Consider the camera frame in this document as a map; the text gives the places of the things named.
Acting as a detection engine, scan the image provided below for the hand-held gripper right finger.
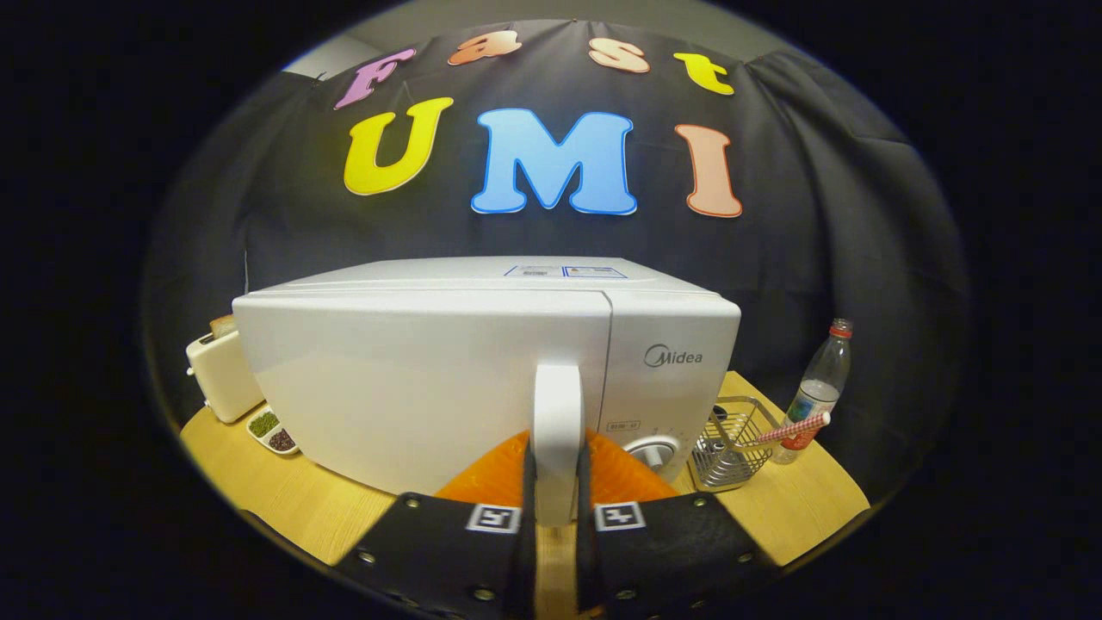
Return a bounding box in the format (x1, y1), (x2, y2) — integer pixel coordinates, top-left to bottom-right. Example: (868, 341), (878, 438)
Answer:
(575, 429), (780, 620)

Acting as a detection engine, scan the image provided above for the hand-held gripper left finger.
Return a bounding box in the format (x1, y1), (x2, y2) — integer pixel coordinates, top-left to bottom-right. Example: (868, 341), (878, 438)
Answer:
(331, 429), (539, 620)

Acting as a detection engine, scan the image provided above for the white toaster oven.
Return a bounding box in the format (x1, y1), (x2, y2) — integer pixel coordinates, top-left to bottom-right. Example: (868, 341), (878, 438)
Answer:
(232, 256), (742, 528)

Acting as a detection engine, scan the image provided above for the white bread toaster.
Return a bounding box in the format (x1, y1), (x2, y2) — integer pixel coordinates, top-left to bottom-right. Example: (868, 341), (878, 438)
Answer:
(186, 330), (265, 424)

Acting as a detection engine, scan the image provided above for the red white checked stick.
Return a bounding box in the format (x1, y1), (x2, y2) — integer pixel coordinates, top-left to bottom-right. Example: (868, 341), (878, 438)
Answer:
(742, 412), (832, 449)

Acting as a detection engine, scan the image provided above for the clear plastic water bottle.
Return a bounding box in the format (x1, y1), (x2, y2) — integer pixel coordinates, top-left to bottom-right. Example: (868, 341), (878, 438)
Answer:
(772, 318), (854, 466)

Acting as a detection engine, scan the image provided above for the white divided bean dish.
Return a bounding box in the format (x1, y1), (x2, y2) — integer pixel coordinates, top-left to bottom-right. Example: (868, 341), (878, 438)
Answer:
(246, 405), (300, 456)

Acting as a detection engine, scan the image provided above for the metal wire basket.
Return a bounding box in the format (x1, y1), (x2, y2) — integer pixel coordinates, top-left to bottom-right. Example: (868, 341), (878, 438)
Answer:
(690, 395), (780, 493)

